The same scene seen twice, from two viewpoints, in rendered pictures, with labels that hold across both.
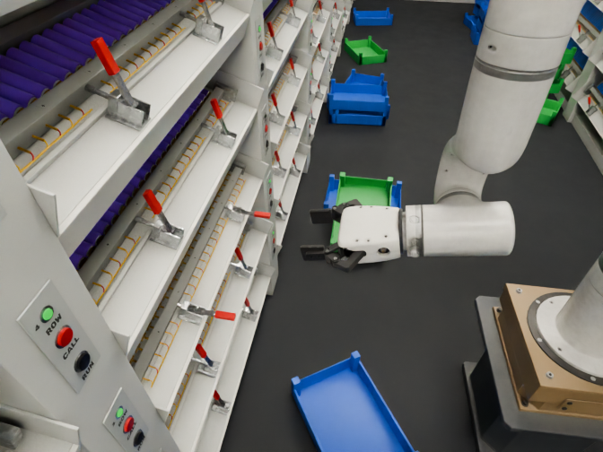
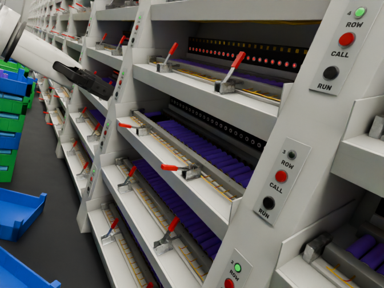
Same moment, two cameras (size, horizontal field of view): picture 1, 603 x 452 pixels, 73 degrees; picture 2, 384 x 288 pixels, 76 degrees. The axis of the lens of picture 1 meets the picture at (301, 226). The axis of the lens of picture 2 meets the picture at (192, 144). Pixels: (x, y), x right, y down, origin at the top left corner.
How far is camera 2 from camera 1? 1.12 m
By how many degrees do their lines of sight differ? 108
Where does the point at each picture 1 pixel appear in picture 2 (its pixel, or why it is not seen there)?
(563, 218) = not seen: outside the picture
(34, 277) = (145, 7)
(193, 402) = (119, 178)
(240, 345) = (125, 280)
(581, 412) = not seen: outside the picture
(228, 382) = (114, 254)
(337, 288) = not seen: outside the picture
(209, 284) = (151, 144)
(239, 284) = (155, 237)
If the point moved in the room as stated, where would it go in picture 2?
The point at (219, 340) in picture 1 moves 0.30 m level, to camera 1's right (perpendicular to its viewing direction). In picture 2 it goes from (131, 202) to (9, 216)
